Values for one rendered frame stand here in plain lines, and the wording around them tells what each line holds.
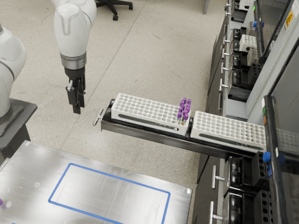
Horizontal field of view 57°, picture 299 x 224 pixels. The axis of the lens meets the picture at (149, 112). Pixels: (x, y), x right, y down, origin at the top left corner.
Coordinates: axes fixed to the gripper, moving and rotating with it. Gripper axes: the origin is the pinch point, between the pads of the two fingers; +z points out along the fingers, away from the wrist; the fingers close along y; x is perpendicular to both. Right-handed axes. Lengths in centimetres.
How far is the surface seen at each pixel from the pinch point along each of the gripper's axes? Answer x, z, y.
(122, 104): -18.8, -6.8, -1.2
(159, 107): -32.9, -6.6, 2.4
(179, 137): -43.1, -1.1, -5.7
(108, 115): -14.3, -2.1, -4.2
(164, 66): -20, 79, 150
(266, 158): -68, -19, -21
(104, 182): -22.7, -2.4, -32.6
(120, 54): 27, 80, 156
